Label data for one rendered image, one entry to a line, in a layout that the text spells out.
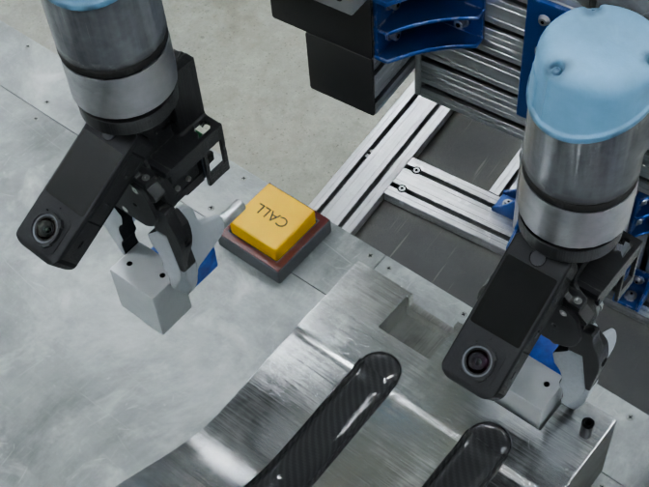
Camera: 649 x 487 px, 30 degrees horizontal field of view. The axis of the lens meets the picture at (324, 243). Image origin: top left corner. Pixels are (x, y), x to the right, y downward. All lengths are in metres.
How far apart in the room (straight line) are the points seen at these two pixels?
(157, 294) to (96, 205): 0.14
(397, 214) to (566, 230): 1.18
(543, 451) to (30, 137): 0.66
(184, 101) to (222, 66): 1.62
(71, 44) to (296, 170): 1.53
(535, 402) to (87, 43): 0.44
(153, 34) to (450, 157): 1.28
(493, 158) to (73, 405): 1.09
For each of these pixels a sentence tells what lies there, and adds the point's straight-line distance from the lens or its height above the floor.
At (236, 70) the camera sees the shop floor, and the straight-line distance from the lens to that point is 2.50.
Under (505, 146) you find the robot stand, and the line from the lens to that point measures 2.06.
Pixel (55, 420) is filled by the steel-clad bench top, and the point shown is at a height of 0.80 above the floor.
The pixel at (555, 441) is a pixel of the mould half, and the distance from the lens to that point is 0.98.
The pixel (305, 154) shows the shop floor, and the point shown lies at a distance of 2.33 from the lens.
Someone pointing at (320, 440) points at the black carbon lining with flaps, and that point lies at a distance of 0.99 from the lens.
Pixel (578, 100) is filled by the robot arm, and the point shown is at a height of 1.25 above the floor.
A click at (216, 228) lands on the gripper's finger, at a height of 0.99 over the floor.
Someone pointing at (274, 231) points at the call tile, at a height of 0.84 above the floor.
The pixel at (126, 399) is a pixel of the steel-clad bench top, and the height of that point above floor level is 0.80.
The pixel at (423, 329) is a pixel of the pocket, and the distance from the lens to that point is 1.06.
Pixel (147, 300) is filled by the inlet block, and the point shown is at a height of 0.95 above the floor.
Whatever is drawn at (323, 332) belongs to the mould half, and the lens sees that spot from 1.02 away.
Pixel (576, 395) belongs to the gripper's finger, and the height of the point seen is 0.93.
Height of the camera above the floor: 1.75
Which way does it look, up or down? 53 degrees down
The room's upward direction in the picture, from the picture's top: 5 degrees counter-clockwise
